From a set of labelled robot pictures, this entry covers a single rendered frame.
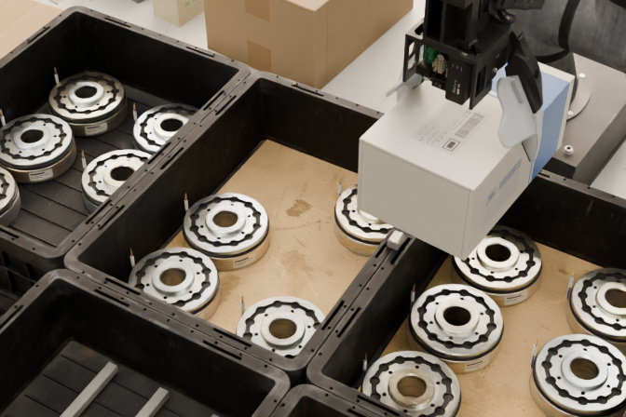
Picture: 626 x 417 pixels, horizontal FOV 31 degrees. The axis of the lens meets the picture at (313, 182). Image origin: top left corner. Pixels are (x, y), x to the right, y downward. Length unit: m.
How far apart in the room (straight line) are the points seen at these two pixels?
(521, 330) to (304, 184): 0.34
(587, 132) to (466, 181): 0.62
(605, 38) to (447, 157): 0.51
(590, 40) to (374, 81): 0.45
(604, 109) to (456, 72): 0.70
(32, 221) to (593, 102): 0.79
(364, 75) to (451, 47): 0.88
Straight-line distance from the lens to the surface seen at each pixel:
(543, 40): 1.52
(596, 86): 1.67
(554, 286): 1.33
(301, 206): 1.39
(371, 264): 1.18
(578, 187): 1.30
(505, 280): 1.28
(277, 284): 1.30
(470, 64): 0.95
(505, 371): 1.23
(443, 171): 0.99
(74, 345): 1.27
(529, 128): 1.02
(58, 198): 1.44
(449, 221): 1.01
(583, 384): 1.19
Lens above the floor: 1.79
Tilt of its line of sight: 43 degrees down
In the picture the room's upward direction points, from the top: straight up
